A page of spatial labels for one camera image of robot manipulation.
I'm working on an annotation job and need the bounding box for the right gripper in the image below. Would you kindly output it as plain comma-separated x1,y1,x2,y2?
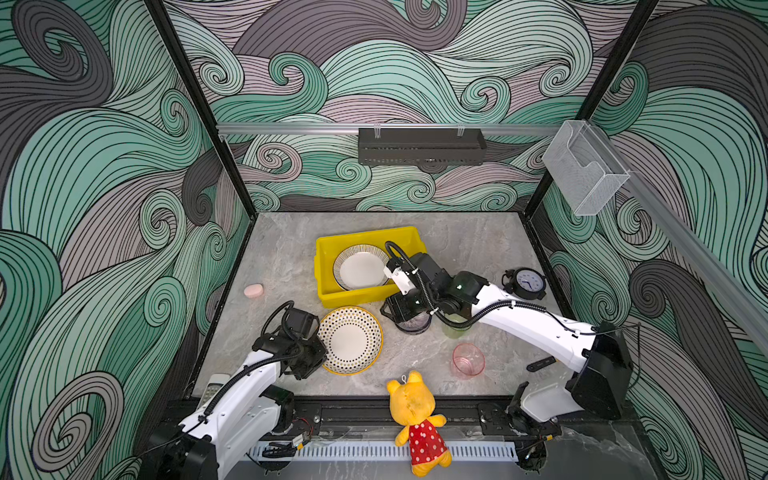
376,287,442,323

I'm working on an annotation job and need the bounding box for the purple striped bowl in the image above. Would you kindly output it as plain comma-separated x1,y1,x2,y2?
395,313,431,335

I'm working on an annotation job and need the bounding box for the dotted plate yellow rim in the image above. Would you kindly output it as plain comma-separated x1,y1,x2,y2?
318,306,383,376

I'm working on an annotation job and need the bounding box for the white plate black striped rim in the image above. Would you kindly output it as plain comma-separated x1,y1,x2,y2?
333,244,389,291

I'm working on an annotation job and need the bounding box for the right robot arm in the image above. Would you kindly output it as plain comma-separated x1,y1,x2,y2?
384,242,633,423

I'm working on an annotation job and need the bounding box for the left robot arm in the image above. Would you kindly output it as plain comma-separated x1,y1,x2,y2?
138,300,327,479

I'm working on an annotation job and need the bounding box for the yellow plastic bin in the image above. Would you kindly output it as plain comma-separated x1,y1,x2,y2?
314,226,427,309

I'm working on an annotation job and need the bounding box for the green plastic cup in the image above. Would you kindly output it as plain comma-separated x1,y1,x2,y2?
441,315,468,339

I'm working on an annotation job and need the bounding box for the pink plastic cup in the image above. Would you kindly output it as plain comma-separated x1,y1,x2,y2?
451,343,486,379

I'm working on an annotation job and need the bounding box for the pink soap bar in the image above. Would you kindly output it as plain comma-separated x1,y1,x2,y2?
243,283,264,299

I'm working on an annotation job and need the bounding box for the white remote control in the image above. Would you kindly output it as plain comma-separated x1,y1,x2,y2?
199,374,230,406

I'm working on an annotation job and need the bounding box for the black alarm clock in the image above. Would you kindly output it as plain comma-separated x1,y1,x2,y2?
502,268,547,300

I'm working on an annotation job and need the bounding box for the yellow plush bear red dress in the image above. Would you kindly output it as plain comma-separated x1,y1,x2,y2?
386,371,453,477

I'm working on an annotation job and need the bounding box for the black adjustable wrench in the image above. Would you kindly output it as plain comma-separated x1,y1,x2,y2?
526,356,557,373

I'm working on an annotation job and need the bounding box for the white slotted cable duct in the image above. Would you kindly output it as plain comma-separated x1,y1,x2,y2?
276,441,518,463

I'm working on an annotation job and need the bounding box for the clear acrylic wall holder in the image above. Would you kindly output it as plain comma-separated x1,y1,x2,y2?
542,120,630,217

